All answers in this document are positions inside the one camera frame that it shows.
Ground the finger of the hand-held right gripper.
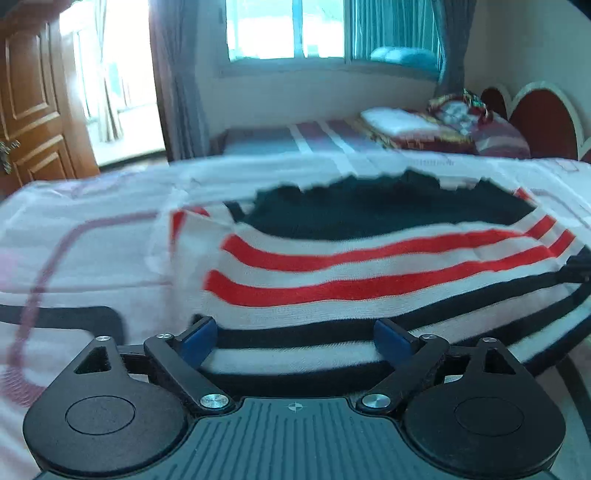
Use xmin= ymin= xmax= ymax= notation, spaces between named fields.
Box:
xmin=564 ymin=250 xmax=591 ymax=284

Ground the white folded cloth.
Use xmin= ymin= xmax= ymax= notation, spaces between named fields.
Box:
xmin=359 ymin=106 xmax=440 ymax=138

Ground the white patterned bed sheet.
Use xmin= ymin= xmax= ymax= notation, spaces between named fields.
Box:
xmin=0 ymin=151 xmax=591 ymax=480

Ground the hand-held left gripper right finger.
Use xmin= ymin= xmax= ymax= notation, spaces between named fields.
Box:
xmin=359 ymin=318 xmax=519 ymax=413

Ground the sliding glass window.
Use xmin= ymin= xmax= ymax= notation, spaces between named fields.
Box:
xmin=221 ymin=0 xmax=447 ymax=75

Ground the metal door handle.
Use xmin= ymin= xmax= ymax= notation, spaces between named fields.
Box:
xmin=0 ymin=137 xmax=21 ymax=176

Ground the red scalloped headboard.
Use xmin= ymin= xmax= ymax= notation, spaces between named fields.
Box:
xmin=479 ymin=80 xmax=591 ymax=163

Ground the teal curtain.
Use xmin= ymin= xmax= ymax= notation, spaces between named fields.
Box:
xmin=350 ymin=0 xmax=438 ymax=62

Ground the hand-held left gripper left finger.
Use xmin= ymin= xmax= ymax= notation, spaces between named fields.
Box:
xmin=72 ymin=316 xmax=235 ymax=414

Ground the striped cartoon print sweater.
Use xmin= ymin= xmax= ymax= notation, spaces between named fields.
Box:
xmin=147 ymin=167 xmax=591 ymax=385

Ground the brown wooden door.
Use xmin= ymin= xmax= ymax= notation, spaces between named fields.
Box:
xmin=0 ymin=0 xmax=101 ymax=200

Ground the teal cushion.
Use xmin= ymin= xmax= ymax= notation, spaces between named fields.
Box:
xmin=368 ymin=45 xmax=440 ymax=75

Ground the white sheer curtain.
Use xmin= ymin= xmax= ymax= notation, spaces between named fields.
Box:
xmin=91 ymin=0 xmax=126 ymax=145

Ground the grey window curtain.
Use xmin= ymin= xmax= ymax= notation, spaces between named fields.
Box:
xmin=149 ymin=0 xmax=228 ymax=163
xmin=435 ymin=0 xmax=477 ymax=101

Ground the maroon striped bedding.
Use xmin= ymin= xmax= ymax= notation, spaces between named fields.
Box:
xmin=216 ymin=110 xmax=533 ymax=161

